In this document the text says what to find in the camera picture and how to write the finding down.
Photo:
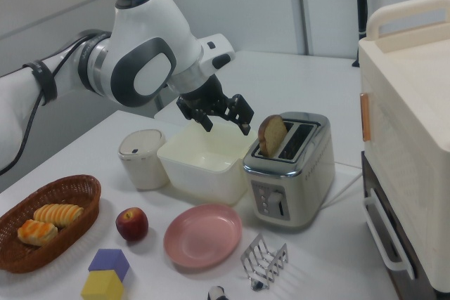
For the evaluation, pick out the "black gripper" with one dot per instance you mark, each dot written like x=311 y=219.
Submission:
x=207 y=96

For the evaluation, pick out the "brown bread slice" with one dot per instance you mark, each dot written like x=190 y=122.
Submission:
x=272 y=135

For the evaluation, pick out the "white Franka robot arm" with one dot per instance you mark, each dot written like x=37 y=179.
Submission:
x=147 y=26

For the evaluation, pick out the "pink plate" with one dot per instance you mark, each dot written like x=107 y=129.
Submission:
x=202 y=235

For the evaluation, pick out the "long striped bread roll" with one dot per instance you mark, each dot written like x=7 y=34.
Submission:
x=58 y=214

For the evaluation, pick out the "short orange glazed bread roll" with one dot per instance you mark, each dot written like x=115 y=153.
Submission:
x=37 y=232

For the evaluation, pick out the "white plastic container box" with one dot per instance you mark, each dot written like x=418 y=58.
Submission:
x=204 y=180

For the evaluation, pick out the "small white lidded bin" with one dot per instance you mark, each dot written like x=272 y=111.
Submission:
x=140 y=166

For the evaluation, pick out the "cream and chrome toaster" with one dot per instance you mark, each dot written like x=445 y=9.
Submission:
x=309 y=180

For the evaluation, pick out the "red apple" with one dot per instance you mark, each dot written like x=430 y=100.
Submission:
x=131 y=224

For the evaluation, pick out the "metal toast rack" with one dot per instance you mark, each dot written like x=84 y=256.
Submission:
x=263 y=261

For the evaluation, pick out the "brown wicker basket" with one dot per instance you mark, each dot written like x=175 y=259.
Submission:
x=88 y=194

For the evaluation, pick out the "black and white panda toy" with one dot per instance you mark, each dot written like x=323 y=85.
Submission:
x=216 y=294

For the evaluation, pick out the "purple cube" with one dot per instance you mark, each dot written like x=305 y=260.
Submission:
x=107 y=261

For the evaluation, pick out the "yellow cube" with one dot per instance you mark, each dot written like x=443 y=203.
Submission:
x=102 y=286

